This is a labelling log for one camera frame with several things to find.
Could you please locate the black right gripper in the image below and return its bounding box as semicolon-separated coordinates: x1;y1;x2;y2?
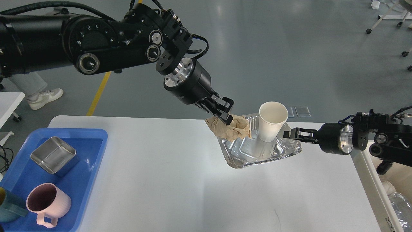
283;123;353;155

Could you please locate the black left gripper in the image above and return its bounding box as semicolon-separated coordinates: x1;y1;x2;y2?
164;57;234;125

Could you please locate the brown paper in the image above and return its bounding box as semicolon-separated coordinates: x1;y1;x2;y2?
204;115;252;141

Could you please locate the white paper cup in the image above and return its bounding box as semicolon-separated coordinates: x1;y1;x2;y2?
258;101;289;142

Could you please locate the aluminium foil tray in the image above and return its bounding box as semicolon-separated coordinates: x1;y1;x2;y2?
218;113;302;169

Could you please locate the stainless steel rectangular tray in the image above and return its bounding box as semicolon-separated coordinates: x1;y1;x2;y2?
30;136;80;177

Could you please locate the pink plastic mug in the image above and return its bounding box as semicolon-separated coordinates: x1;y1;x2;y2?
25;183;72;228

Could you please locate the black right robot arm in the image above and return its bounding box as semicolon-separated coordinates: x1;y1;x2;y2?
283;106;412;175

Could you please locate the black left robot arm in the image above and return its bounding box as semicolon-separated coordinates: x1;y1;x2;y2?
1;1;234;125

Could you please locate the white bin right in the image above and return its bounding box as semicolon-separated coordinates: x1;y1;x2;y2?
350;140;412;232

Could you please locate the black wheeled chair base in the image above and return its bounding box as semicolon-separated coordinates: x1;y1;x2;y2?
401;47;412;72

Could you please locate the blue plastic tray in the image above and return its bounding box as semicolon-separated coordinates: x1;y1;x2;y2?
1;128;108;232

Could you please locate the white wheeled cart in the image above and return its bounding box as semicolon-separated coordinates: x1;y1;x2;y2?
365;0;412;34

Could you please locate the person in white clothes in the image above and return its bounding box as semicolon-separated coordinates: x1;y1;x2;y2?
8;72;64;110

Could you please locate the teal mug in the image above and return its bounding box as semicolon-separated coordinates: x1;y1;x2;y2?
0;187;29;223

